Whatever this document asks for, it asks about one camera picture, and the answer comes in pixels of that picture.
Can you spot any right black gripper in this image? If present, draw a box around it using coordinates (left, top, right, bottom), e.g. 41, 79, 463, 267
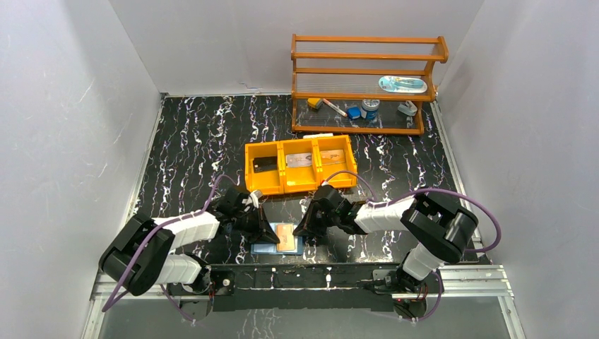
292, 199, 339, 238

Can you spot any orange credit card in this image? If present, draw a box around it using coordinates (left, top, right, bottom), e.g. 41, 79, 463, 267
320, 149, 345, 165
275, 223, 297, 252

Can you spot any blue card holder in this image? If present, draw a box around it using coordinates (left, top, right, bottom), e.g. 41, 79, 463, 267
251, 222, 304, 256

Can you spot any yellow three-compartment bin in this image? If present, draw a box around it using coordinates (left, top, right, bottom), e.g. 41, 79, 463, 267
244, 135, 357, 195

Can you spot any orange wooden shelf rack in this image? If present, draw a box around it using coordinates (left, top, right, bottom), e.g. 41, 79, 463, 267
290, 35, 449, 136

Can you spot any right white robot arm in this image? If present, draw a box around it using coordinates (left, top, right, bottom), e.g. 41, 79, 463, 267
293, 184, 478, 292

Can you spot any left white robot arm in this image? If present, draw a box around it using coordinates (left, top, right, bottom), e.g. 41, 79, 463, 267
99, 186, 280, 296

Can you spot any silver credit card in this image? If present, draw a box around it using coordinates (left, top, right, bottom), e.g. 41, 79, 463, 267
285, 153, 312, 168

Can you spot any black credit card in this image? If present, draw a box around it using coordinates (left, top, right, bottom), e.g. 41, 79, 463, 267
252, 156, 278, 173

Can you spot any white rectangular box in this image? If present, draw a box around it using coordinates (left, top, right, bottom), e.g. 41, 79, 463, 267
302, 133, 334, 139

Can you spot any white marker pen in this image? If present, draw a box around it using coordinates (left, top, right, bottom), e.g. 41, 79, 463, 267
322, 98, 348, 117

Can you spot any blue small box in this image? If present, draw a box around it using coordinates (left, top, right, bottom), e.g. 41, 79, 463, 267
346, 106, 362, 120

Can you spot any yellow sponge block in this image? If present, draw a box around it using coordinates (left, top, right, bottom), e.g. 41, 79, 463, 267
307, 98, 324, 111

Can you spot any grey tape dispenser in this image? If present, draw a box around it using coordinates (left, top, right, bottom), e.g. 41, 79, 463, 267
398, 100, 418, 117

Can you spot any blue blister pack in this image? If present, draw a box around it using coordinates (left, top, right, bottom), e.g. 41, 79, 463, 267
378, 76, 428, 94

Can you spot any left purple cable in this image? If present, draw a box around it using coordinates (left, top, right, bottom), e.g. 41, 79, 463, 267
100, 174, 239, 323

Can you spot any purple cable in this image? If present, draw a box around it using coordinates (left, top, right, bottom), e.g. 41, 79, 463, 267
323, 170, 502, 323
100, 174, 239, 323

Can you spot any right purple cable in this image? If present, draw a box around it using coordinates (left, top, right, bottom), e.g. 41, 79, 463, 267
323, 170, 502, 323

